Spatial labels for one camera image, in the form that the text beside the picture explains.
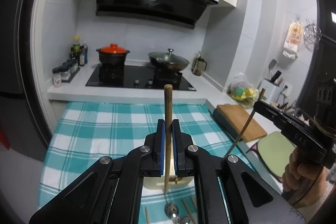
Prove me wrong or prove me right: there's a wooden chopstick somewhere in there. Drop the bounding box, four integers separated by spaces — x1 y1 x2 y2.
164 84 173 194
223 88 267 159
181 198 197 224
190 196 197 210
145 206 150 224

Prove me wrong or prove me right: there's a steel spoon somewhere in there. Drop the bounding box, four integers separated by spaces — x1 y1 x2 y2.
171 215 191 224
165 203 179 219

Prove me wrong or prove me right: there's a person's right hand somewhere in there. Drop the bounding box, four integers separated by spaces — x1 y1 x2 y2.
282 147 327 207

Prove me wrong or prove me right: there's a cream utensil holder box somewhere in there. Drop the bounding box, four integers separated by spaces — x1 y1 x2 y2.
143 148 194 190

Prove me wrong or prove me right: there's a green cutting board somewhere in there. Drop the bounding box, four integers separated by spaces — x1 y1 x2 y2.
256 131 295 182

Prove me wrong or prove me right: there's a wooden cutting board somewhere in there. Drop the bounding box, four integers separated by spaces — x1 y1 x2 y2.
216 104 267 143

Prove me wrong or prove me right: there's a black gas cooktop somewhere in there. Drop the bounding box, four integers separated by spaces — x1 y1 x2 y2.
86 64 196 92

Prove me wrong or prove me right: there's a white knife utensil block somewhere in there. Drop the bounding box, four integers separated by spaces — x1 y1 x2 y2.
258 58 287 106

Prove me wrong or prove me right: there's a glass pitcher dark lid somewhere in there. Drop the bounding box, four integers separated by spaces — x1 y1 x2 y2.
191 51 207 76

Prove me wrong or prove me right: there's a bag of colourful sponges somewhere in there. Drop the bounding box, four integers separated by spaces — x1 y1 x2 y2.
227 73 259 109

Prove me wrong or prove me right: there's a dark wok with lid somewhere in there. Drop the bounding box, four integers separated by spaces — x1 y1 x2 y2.
148 48 190 72

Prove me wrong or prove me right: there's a black pot orange lid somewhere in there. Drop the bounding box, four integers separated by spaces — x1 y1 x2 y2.
96 43 130 67

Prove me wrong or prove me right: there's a hanging plastic bag holder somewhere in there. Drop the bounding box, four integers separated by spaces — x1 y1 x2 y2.
282 20 304 60

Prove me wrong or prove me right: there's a spice jar rack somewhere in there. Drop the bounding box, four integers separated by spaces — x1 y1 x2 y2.
52 59 80 88

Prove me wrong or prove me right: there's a sauce bottles group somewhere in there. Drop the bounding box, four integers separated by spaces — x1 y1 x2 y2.
70 36 88 67

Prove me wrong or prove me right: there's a dark refrigerator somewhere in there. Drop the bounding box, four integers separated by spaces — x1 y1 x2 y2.
1 0 51 161

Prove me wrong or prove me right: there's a metal wire whisk rack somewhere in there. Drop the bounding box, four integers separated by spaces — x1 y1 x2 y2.
303 19 322 51

